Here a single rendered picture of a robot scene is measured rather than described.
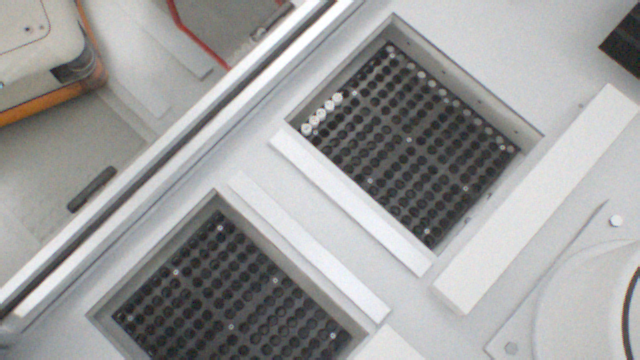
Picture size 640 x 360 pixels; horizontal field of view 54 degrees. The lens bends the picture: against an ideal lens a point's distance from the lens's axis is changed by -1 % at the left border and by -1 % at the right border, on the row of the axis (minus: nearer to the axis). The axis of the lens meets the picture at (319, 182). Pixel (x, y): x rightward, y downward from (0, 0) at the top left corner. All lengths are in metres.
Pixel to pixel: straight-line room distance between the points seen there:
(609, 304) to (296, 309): 0.35
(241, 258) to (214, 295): 0.06
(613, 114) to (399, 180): 0.26
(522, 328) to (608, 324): 0.16
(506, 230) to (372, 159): 0.19
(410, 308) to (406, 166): 0.18
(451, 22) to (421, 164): 0.18
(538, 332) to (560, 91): 0.30
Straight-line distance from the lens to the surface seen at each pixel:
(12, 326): 0.73
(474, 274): 0.70
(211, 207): 0.85
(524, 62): 0.84
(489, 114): 0.88
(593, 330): 0.62
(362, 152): 0.83
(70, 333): 0.76
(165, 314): 0.81
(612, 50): 0.88
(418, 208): 0.79
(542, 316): 0.73
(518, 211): 0.73
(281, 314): 0.79
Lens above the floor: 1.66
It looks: 74 degrees down
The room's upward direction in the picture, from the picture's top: 3 degrees clockwise
